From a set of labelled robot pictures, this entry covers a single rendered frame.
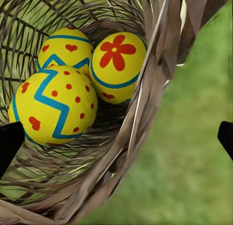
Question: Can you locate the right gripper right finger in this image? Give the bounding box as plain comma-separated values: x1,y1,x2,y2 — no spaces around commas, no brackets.
217,121,233,160

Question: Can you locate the wicker basket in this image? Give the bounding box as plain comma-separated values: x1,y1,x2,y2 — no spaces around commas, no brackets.
0,0,229,225

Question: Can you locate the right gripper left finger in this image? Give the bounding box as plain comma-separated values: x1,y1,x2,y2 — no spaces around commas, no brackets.
0,121,25,179

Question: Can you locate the easter egg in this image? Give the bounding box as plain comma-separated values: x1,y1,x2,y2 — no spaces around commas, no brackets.
36,27,95,77
89,32,148,105
7,64,99,146

